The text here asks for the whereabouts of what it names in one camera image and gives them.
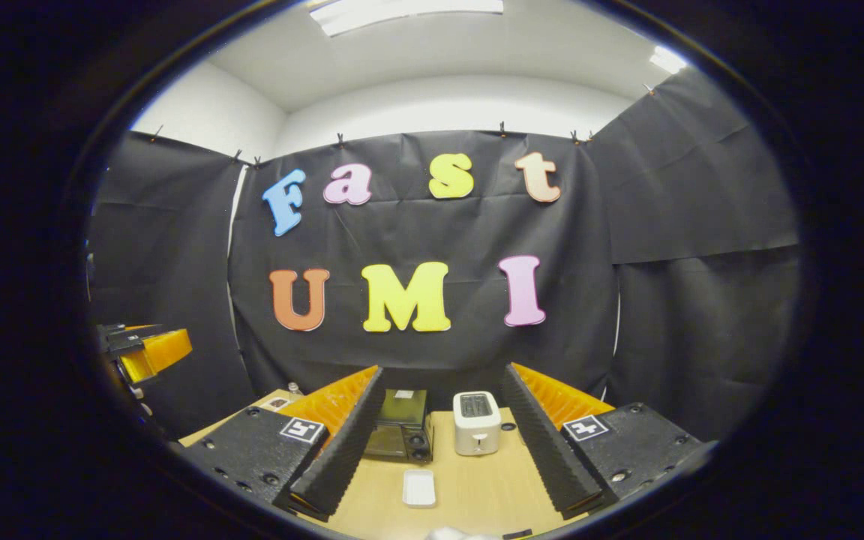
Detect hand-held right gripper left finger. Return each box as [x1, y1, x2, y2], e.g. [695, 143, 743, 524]
[177, 365, 386, 522]

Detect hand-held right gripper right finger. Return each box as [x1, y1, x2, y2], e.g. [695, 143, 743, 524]
[502, 362, 718, 520]

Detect black electric oven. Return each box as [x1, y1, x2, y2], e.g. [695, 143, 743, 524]
[363, 388, 434, 463]

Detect white toaster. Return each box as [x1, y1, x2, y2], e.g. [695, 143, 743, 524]
[453, 391, 503, 457]

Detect white rectangular dish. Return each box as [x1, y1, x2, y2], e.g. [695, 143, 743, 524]
[402, 469, 437, 509]

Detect row of black cloth clips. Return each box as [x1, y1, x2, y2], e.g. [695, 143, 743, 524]
[148, 82, 658, 167]

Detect ceiling light panel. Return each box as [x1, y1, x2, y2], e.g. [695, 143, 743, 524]
[649, 45, 689, 74]
[310, 0, 506, 37]

